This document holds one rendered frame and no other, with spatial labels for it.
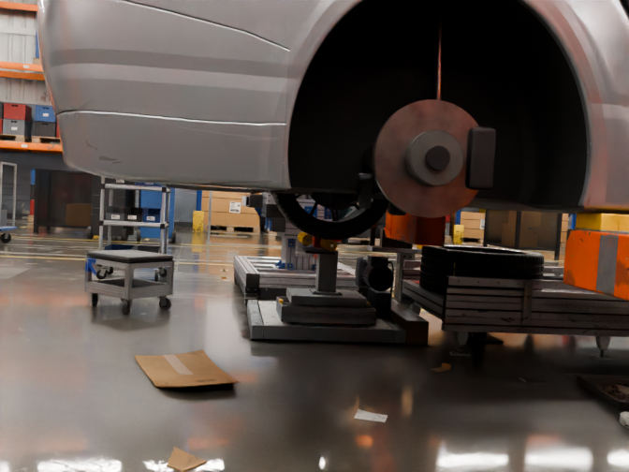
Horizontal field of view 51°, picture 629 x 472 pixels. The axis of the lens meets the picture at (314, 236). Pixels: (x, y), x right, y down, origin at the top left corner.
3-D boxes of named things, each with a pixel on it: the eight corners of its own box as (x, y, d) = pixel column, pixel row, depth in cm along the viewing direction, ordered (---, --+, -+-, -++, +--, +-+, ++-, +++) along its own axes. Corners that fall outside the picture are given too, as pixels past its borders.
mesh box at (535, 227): (514, 255, 1124) (518, 198, 1119) (481, 248, 1249) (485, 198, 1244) (560, 257, 1140) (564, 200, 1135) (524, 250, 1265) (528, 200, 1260)
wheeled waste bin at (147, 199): (136, 242, 927) (139, 173, 922) (134, 239, 989) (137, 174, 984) (175, 243, 944) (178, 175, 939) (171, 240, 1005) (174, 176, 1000)
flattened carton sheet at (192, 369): (162, 395, 232) (162, 386, 231) (134, 358, 281) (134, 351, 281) (243, 389, 245) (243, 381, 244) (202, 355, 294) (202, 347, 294)
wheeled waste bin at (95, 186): (86, 239, 922) (88, 169, 917) (100, 237, 986) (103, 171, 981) (124, 242, 923) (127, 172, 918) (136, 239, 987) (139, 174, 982)
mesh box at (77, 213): (32, 232, 997) (35, 168, 992) (46, 229, 1082) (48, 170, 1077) (118, 236, 1016) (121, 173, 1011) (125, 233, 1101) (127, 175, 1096)
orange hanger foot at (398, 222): (414, 244, 343) (418, 178, 341) (389, 238, 395) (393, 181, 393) (445, 246, 345) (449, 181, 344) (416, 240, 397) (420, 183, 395)
